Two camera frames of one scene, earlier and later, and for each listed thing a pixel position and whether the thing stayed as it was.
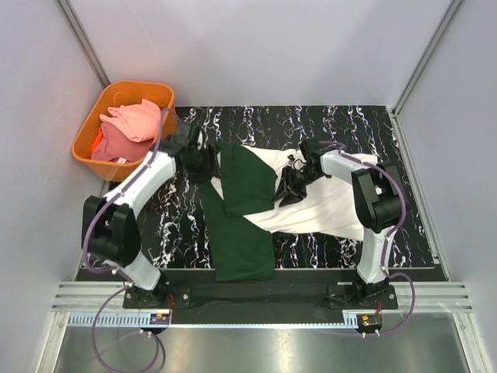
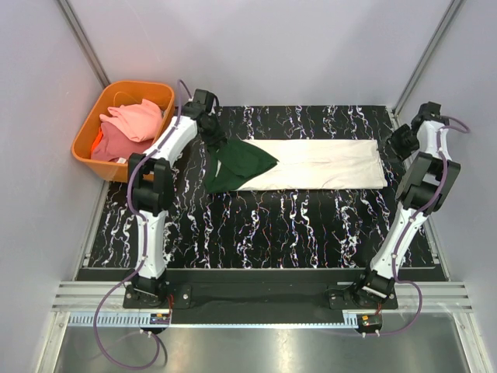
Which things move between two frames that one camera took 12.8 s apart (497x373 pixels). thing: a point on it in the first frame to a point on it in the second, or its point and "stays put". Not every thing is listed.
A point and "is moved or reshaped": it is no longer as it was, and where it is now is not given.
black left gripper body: (203, 164) to (213, 132)
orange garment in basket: (99, 136) stays put
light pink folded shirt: (141, 121) stays put
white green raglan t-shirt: (243, 218) is moved or reshaped
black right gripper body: (297, 180) to (402, 142)
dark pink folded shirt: (112, 145) stays put
